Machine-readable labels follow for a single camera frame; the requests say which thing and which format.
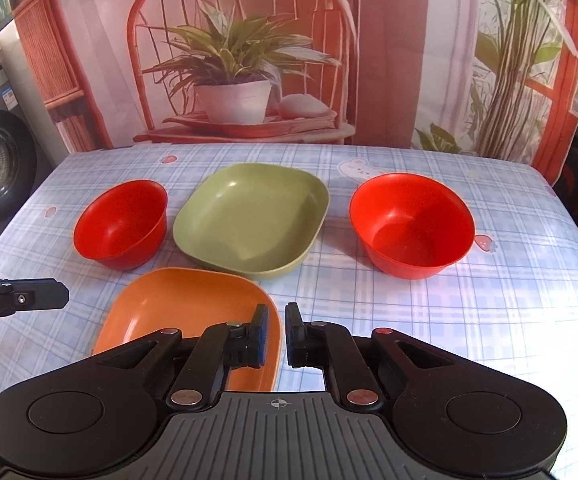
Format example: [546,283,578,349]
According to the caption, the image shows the orange square plate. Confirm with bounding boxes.
[92,267,282,394]

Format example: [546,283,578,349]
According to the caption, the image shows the green square plate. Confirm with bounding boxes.
[172,162,331,281]

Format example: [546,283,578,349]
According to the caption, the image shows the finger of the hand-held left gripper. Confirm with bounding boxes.
[0,278,70,317]

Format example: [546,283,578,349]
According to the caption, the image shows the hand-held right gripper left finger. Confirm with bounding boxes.
[89,303,273,409]

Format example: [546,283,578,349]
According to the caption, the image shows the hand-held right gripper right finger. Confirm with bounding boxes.
[285,302,470,409]

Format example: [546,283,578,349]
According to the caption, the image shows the printed room backdrop cloth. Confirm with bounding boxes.
[12,0,578,171]

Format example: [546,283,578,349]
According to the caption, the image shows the red plastic bowl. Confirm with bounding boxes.
[73,179,169,271]
[349,172,476,280]

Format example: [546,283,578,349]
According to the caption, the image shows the blue checked tablecloth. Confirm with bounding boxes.
[0,142,578,413]

